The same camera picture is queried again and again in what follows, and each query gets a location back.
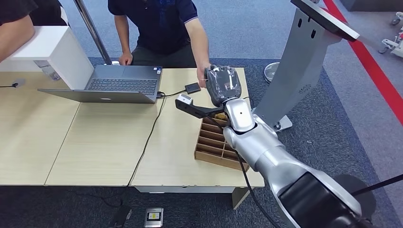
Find short black reader cable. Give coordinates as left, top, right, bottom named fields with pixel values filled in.
left=156, top=89, right=187, bottom=99

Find white wheeled cart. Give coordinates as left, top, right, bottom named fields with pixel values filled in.
left=379, top=12, right=403, bottom=59

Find brown cardboard card organizer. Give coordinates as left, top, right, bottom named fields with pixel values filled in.
left=194, top=112, right=250, bottom=172

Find grey metal bracket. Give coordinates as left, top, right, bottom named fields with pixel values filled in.
left=34, top=60, right=60, bottom=81

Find small black card reader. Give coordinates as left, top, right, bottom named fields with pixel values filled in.
left=184, top=83, right=202, bottom=95

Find white box stand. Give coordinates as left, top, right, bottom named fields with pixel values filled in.
left=0, top=26, right=95, bottom=91

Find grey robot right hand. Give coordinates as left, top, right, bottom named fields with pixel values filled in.
left=204, top=65, right=242, bottom=108

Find long black laptop cable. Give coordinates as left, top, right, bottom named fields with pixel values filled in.
left=127, top=92, right=167, bottom=187

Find metal floor socket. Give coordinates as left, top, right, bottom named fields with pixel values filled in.
left=144, top=208, right=164, bottom=228

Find shiny metal pole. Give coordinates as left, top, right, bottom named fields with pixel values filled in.
left=73, top=0, right=120, bottom=66

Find grey open laptop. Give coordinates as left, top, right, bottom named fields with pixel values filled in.
left=37, top=65, right=163, bottom=105

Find person's left hand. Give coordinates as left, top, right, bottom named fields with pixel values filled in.
left=196, top=64, right=211, bottom=89

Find person at desk edge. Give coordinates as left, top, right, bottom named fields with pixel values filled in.
left=0, top=0, right=68, bottom=63

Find silver kiosk stand with screen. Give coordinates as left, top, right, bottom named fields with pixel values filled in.
left=251, top=0, right=360, bottom=132

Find black stanchion with round base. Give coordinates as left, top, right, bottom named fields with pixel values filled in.
left=334, top=173, right=403, bottom=219

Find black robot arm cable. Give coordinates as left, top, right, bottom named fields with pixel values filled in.
left=206, top=115, right=281, bottom=228

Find person's right hand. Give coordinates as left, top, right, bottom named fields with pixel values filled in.
left=118, top=52, right=134, bottom=66

